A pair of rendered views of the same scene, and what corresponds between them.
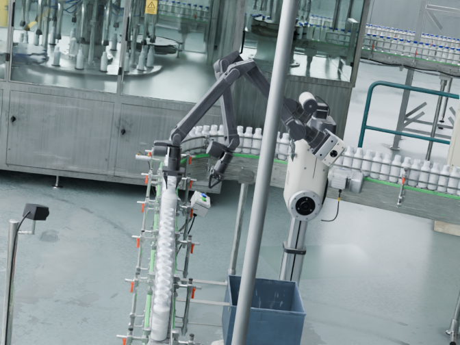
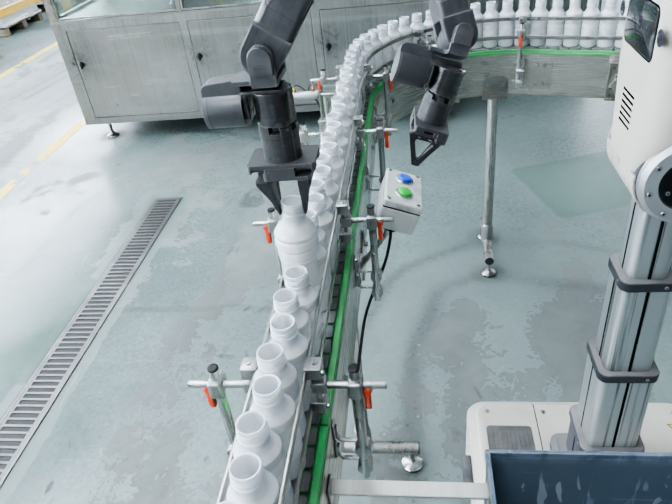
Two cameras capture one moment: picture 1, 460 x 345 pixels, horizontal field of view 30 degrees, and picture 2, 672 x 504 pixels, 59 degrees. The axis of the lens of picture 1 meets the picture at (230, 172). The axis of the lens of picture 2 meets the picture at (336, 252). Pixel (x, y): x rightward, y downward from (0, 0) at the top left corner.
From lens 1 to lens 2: 3.01 m
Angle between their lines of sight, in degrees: 22
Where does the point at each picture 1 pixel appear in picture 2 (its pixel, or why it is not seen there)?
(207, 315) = (458, 304)
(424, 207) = not seen: outside the picture
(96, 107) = not seen: hidden behind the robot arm
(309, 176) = not seen: outside the picture
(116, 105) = (313, 14)
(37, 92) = (217, 16)
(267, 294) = (612, 485)
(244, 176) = (491, 87)
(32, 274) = (222, 265)
